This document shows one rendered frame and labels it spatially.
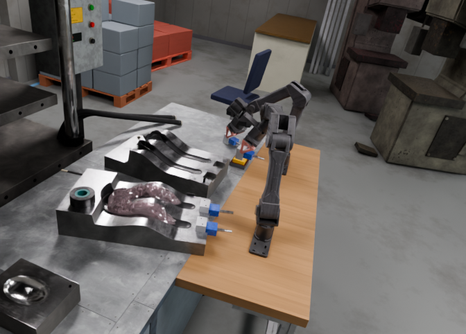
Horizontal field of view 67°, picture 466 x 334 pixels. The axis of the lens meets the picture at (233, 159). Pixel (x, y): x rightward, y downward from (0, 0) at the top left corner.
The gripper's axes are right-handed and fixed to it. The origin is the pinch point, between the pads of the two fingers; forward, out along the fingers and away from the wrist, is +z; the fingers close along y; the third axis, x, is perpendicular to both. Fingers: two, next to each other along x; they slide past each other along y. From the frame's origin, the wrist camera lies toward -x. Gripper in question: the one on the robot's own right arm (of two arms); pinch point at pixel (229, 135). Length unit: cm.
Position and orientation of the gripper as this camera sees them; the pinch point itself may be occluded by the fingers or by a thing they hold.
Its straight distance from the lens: 196.3
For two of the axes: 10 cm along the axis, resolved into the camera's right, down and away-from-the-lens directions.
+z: -4.9, 5.4, 6.8
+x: 5.7, 7.9, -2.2
